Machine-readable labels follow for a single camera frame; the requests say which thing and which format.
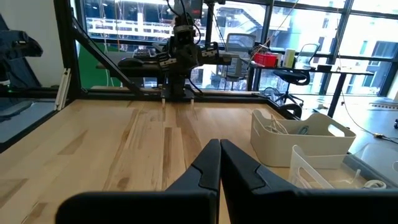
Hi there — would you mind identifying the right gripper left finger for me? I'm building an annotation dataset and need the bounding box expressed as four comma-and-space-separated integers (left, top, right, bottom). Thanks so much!
55, 139, 221, 224

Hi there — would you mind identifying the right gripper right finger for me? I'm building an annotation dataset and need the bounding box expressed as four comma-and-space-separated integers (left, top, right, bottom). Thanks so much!
220, 139, 398, 224

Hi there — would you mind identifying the white USB cable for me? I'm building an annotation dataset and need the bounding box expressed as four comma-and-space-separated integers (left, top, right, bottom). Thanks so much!
362, 179, 388, 190

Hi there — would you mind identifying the clear plastic bin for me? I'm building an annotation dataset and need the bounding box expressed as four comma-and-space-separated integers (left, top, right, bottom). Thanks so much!
287, 144, 398, 190

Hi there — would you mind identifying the black computer mouse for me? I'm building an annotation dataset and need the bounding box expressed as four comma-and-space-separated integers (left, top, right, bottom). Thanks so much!
118, 57, 146, 68

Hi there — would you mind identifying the opaque grey-white plastic bin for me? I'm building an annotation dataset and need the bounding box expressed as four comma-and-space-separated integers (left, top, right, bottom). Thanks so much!
250, 108, 358, 168

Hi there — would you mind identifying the grey mesh office chair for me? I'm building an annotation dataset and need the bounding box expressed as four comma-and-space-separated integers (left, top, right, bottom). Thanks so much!
225, 32, 257, 91

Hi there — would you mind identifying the red box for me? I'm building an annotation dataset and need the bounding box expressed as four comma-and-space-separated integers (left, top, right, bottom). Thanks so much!
253, 52, 279, 67

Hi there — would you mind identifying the black floor fan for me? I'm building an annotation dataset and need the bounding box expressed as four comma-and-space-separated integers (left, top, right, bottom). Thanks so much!
260, 86, 285, 105

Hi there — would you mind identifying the white cylinder container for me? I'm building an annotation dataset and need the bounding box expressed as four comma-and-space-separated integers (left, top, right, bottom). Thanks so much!
282, 48, 296, 68

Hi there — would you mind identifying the black office chair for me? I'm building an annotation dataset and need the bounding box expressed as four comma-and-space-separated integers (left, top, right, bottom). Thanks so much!
273, 70, 312, 106

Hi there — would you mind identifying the black background desk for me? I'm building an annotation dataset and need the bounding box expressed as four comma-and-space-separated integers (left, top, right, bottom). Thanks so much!
248, 58, 376, 118

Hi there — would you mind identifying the black curved frame handle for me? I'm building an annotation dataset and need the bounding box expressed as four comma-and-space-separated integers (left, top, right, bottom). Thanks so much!
278, 103, 303, 121

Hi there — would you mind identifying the black aluminium table frame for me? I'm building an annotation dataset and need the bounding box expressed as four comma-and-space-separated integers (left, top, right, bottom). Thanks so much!
52, 0, 299, 119

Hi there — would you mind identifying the white aluminium bracket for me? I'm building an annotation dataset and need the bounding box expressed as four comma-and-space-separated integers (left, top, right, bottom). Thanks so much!
55, 67, 72, 111

